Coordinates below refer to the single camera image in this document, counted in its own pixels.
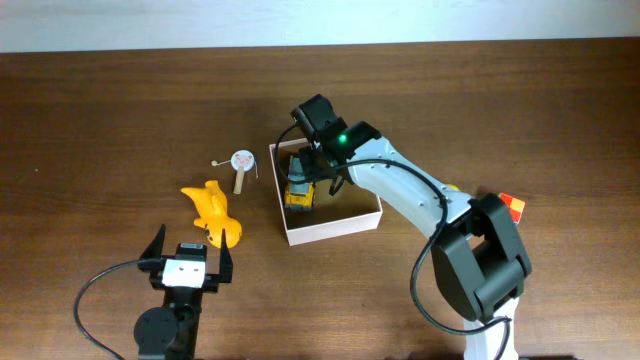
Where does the orange rubber dolphin toy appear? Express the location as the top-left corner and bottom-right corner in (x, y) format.
(180, 180), (242, 248)

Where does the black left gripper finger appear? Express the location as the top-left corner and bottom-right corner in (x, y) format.
(215, 229), (233, 284)
(140, 224), (166, 259)

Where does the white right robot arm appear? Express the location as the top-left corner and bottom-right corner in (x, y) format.
(295, 120), (532, 359)

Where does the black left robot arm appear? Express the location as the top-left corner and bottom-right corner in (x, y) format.
(133, 226), (233, 360)

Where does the pig face rattle drum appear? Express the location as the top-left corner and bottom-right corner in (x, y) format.
(210, 149), (258, 195)

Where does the yellow grey toy truck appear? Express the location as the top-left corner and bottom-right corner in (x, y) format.
(284, 156), (315, 211)

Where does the pink cardboard box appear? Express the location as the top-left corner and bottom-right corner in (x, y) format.
(269, 138), (383, 246)

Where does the colourful puzzle cube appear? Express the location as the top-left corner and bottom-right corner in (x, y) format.
(499, 193), (525, 225)

